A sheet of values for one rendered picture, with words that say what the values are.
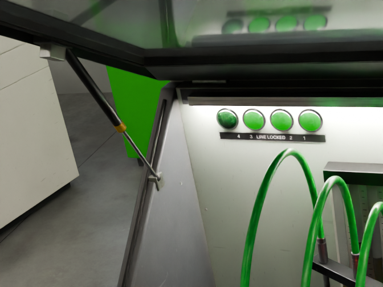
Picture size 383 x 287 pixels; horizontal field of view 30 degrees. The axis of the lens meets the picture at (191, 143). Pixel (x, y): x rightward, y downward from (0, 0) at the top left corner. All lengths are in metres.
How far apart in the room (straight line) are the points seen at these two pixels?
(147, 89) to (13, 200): 1.01
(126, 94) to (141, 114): 0.15
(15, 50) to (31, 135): 0.50
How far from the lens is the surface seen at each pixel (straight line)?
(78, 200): 4.41
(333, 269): 1.48
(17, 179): 4.24
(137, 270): 1.43
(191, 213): 1.61
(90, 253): 3.85
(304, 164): 1.33
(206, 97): 1.46
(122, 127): 1.35
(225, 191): 1.59
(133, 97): 4.35
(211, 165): 1.57
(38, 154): 4.32
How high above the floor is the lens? 1.96
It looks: 24 degrees down
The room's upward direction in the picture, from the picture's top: 11 degrees counter-clockwise
